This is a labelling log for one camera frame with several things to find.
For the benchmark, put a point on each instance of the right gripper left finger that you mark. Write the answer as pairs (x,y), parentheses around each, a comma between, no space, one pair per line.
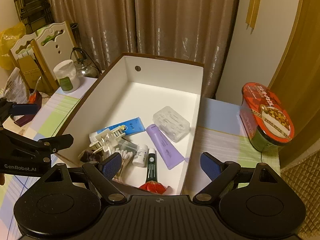
(101,175)

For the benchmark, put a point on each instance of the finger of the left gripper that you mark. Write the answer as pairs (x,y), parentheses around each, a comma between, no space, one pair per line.
(57,143)
(23,109)

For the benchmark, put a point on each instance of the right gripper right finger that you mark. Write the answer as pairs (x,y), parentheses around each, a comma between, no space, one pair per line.
(222,176)

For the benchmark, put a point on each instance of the white hair claw clip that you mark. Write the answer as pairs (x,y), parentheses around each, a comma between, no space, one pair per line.
(105,140)

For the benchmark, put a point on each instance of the green ointment tube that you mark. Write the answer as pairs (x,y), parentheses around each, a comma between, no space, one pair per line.
(151,166)

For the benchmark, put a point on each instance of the purple cosmetic tube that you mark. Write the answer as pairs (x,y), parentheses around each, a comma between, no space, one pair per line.
(170,155)

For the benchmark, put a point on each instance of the white blue toothpaste tube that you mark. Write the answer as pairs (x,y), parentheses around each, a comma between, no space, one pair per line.
(129,127)

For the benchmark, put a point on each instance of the clear blue-label plastic case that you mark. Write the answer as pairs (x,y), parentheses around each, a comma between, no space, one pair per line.
(172,124)

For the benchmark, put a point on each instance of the cotton swab bag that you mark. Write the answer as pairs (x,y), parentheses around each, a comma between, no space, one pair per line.
(127,150)

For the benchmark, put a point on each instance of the dark red small box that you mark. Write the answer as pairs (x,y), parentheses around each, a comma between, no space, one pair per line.
(21,120)

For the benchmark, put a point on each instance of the silver foil bag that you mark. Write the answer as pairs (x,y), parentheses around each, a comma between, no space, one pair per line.
(15,89)

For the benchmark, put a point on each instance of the small white bottle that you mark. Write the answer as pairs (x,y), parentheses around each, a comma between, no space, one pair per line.
(139,160)

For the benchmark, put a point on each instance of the checkered tablecloth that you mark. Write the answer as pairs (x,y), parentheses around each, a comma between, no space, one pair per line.
(219,132)

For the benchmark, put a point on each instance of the red snack wrapper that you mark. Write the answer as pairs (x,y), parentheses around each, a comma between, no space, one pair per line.
(153,187)

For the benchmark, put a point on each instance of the white plastic jar green label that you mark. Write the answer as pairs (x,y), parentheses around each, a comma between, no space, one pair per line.
(67,77)

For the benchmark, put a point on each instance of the red instant noodle bowl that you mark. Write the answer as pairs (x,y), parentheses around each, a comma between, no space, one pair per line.
(267,123)

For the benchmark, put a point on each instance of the white carved chair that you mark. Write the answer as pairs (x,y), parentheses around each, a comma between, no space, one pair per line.
(53,45)

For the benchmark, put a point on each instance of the yellow plastic bag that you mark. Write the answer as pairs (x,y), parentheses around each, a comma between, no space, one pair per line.
(8,39)

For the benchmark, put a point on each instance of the glass teapot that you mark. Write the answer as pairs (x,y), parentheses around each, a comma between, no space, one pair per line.
(85,66)

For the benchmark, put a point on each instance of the quilted brown chair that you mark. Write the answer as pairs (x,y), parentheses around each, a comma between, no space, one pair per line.
(303,178)

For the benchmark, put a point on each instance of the bamboo folding rack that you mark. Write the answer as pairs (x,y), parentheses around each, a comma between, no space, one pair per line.
(34,14)

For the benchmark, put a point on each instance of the brown curtain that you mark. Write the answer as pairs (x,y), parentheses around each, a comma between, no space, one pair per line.
(195,30)

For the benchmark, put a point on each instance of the yellow wall strip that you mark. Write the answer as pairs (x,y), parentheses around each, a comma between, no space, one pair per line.
(252,14)

